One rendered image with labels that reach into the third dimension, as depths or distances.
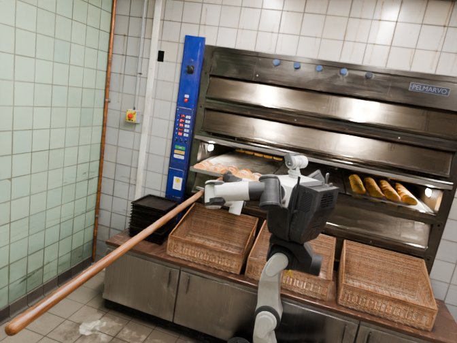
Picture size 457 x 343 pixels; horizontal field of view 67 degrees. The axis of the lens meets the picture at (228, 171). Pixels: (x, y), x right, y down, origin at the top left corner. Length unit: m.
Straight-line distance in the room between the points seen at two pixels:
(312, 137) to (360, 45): 0.70
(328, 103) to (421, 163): 0.75
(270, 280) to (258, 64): 1.58
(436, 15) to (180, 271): 2.40
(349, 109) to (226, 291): 1.53
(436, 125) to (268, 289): 1.58
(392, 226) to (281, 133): 1.05
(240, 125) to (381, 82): 1.04
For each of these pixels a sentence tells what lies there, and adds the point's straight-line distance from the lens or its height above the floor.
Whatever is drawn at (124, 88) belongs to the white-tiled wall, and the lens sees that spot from 3.12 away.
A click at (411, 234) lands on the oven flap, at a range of 2.83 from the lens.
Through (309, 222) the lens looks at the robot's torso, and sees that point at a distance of 1.67.
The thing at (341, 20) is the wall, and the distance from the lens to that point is 2.70.
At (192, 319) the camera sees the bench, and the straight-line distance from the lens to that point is 2.69.
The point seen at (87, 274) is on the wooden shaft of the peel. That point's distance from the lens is 1.15.
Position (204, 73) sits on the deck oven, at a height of 1.88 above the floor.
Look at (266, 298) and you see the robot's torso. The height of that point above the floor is 0.73.
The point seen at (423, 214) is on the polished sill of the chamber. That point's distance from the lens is 2.80.
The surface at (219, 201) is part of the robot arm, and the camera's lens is 1.63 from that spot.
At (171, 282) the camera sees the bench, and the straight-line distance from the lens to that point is 2.61.
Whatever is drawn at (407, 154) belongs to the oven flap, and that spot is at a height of 1.56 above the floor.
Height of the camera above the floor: 1.75
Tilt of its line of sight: 12 degrees down
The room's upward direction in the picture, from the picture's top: 9 degrees clockwise
